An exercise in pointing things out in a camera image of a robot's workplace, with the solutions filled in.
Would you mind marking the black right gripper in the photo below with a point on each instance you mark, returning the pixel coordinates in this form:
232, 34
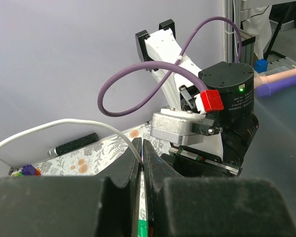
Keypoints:
190, 162

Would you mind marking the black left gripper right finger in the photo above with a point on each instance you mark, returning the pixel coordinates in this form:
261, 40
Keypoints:
180, 206

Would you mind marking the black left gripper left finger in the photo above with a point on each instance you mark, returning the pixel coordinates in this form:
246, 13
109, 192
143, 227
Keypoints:
103, 205

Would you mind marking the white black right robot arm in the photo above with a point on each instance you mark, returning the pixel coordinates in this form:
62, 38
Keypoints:
233, 81

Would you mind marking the green plastic bin right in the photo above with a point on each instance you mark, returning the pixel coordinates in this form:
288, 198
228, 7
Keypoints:
142, 228

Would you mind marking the floral table mat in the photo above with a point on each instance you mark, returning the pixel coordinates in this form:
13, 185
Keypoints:
93, 158

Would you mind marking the purple foam tube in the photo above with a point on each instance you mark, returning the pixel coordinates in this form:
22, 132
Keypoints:
268, 89

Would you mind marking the beige foam tube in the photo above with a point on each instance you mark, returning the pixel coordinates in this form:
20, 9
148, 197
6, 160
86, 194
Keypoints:
262, 79

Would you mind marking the black cylindrical flashlight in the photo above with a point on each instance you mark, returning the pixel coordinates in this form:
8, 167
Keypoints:
73, 145

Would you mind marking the blue toy brick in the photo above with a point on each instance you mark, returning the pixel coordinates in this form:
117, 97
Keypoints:
261, 65

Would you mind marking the colourful toy block train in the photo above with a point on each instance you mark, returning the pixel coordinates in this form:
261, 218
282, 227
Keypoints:
26, 170

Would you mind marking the aluminium frame rail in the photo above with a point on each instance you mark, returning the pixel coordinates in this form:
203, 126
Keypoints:
240, 46

